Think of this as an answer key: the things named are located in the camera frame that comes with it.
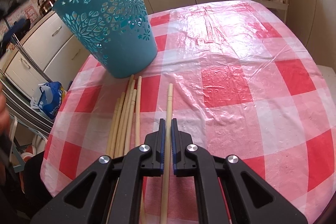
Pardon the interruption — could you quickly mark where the red white checkered tablecloth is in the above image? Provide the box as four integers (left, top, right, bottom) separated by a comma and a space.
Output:
41, 1, 335, 223

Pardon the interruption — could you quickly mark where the blue plastic bag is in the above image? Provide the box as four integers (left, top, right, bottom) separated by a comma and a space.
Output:
30, 81, 66, 120

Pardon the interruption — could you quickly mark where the teal perforated bucket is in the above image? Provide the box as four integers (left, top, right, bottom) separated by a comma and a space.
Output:
52, 0, 158, 79

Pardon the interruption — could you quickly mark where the copper kettle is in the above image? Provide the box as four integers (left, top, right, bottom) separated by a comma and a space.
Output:
38, 0, 56, 17

